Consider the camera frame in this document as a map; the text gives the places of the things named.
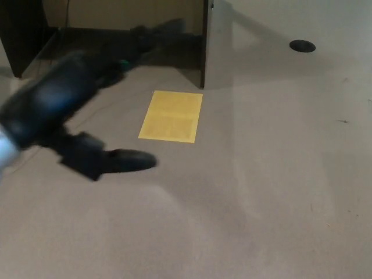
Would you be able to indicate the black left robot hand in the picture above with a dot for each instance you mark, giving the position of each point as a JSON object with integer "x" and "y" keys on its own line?
{"x": 49, "y": 101}

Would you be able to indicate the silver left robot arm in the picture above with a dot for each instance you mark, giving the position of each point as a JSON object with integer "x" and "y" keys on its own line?
{"x": 5, "y": 148}

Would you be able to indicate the yellow paper sheet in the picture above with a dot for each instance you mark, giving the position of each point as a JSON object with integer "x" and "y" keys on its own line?
{"x": 171, "y": 117}

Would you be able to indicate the black round floor cover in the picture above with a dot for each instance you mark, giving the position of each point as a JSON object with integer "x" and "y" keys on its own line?
{"x": 302, "y": 46}

